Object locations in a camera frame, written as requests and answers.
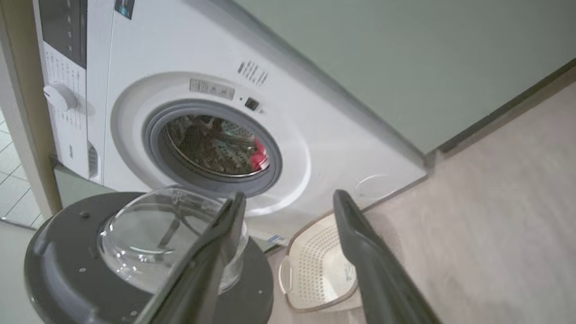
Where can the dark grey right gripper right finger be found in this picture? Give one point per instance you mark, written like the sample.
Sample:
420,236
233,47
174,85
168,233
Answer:
373,270

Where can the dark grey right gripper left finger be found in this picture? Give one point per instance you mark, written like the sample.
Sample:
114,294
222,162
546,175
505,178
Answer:
198,279

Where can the red garment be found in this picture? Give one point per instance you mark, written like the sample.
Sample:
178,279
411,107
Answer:
258,158

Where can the round glass washing machine door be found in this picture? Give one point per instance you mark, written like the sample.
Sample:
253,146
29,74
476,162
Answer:
58,270

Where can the beige perforated laundry basket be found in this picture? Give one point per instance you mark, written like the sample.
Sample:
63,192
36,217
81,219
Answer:
315,265

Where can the steel washing drum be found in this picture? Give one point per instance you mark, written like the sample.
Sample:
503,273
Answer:
207,148

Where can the grey rubber door gasket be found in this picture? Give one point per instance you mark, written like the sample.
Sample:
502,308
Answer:
155,148

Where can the white front-load washing machine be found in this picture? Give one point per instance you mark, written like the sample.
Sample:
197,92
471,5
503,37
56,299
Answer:
337,135

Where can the black door latch socket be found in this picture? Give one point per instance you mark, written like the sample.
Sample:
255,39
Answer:
252,104

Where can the round filter cover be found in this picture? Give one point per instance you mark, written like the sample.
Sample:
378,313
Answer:
373,186

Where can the pale green side panel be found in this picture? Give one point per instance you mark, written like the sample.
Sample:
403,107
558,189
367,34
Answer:
76,189

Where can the pale green cabinet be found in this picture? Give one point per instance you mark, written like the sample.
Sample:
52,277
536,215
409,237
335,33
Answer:
427,54

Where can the white round control knob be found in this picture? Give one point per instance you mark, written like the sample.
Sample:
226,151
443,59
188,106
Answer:
60,96

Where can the dark blue sticker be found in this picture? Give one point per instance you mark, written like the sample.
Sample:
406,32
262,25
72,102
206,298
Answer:
124,8

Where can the dark control display panel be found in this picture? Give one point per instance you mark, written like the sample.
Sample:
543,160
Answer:
63,27

